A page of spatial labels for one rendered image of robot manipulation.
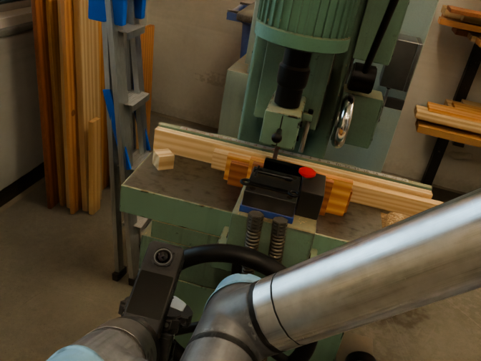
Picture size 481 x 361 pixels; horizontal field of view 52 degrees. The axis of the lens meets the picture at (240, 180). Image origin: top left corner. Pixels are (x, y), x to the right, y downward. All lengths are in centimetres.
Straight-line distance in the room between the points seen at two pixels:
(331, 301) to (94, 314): 159
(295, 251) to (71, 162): 168
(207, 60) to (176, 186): 252
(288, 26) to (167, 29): 267
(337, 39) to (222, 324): 56
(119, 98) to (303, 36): 99
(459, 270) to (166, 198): 63
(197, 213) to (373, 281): 55
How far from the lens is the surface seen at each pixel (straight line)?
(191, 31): 345
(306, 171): 84
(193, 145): 108
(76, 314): 199
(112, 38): 169
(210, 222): 94
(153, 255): 61
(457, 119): 292
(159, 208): 96
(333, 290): 45
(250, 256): 73
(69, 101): 226
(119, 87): 173
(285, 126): 95
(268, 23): 90
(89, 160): 235
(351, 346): 114
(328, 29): 88
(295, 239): 81
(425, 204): 107
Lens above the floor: 139
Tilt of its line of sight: 28 degrees down
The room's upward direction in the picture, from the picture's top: 11 degrees clockwise
